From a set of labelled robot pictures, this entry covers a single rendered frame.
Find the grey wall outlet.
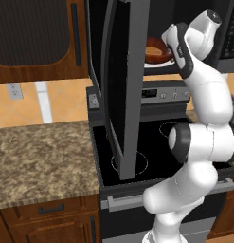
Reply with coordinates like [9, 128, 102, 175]
[5, 82, 25, 101]

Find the black and steel stove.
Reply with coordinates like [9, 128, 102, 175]
[85, 79, 234, 243]

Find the wooden base cupboard door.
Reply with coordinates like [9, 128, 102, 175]
[7, 214, 100, 243]

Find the grey oven door handle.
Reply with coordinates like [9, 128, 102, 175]
[100, 177, 234, 214]

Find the wooden drawer front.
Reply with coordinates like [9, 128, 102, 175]
[0, 195, 100, 226]

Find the black microwave oven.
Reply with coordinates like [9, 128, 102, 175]
[143, 0, 234, 76]

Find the wooden base cupboard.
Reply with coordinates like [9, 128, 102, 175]
[206, 189, 234, 240]

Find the dark grey microwave door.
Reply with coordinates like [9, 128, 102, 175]
[84, 0, 152, 181]

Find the black cupboard door handle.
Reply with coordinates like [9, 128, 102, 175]
[70, 2, 82, 67]

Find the white microwave turntable plate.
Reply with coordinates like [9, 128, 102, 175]
[143, 59, 177, 69]

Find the black base cupboard handle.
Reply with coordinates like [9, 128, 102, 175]
[89, 215, 98, 243]

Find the wooden glass-panel cupboard door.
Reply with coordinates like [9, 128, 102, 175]
[0, 0, 90, 84]

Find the black drawer handle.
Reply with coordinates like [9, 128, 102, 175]
[38, 202, 65, 215]

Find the brown bowl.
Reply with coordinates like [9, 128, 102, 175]
[144, 36, 175, 65]

